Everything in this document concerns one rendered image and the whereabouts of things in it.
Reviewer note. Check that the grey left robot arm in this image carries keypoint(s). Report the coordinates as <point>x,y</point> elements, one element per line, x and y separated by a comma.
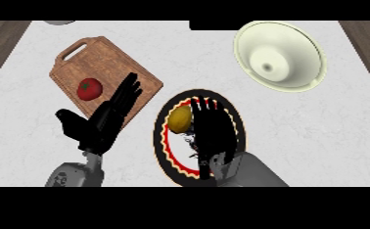
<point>80,172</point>

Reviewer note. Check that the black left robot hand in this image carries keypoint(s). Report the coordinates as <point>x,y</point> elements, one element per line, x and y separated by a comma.
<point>104,122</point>

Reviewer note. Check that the black red patterned plate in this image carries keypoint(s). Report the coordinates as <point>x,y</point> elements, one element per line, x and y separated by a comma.
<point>166,141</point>

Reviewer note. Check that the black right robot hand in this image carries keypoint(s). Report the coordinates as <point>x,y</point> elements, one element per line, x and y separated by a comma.
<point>214,131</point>

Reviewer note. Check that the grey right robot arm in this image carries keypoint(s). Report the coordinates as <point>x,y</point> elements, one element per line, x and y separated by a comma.
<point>251,171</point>

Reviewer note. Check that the cream white bowl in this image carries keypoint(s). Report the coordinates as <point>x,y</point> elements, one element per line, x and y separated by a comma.
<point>279,56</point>

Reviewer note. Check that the grey rounded object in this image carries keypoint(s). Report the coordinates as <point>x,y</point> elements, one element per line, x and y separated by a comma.
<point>59,22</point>

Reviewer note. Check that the yellow can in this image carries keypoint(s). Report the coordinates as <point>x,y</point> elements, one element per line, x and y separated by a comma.
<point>180,118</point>

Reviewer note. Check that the brown wooden cutting board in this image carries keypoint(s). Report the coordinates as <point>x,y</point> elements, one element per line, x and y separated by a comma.
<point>104,76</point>

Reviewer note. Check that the red tomato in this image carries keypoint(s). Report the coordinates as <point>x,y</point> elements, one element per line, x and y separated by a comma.
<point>89,89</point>

